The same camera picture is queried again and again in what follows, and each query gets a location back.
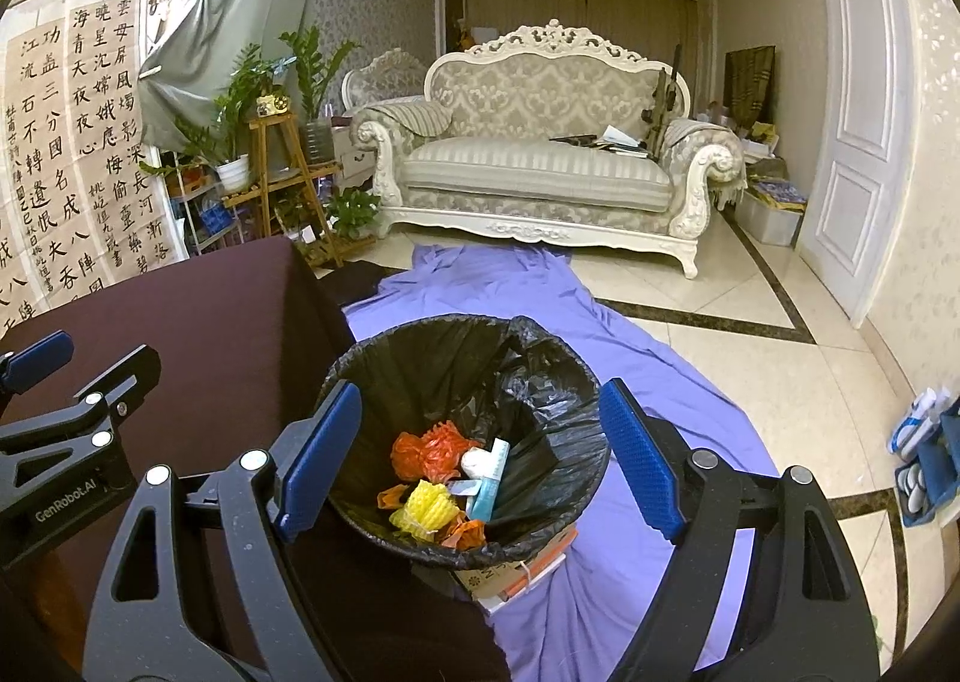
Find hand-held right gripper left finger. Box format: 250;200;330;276
88;378;365;682

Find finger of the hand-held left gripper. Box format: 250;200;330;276
0;329;76;394
0;343;162;459

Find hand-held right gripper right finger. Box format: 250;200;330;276
598;378;882;682

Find red plastic bag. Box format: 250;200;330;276
390;423;485;484

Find yellow foam net bundle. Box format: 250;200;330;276
390;479;462;537

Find white remote-like device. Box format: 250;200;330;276
465;437;512;522

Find orange plastic bag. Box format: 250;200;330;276
439;513;490;552

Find cardboard box under bin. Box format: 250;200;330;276
454;521;580;615

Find metal shelf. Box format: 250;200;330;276
161;152;242;257

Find row of calligraphy sheets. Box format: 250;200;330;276
0;0;190;339

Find purple cloth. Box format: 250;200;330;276
341;243;777;682

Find low leafy plant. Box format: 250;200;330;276
326;187;385;242

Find plant in white pot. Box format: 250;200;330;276
139;44;262;197

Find wooden plant stand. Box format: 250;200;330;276
223;112;377;272

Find plastic storage box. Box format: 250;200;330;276
735;175;809;248

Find blue basket with bottles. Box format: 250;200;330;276
889;385;960;530

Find ornate white sofa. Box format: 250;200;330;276
351;17;747;279

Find small plant in decorated pot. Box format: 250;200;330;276
244;55;295;122

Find loose papers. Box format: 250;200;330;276
551;122;655;159

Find dark toy rifle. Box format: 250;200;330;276
641;44;688;159

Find tall green plant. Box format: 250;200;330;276
279;25;362;165

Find ornate armchair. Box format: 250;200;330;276
334;47;437;192

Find brown woven board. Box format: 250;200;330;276
724;44;778;129

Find white door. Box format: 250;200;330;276
795;0;905;332

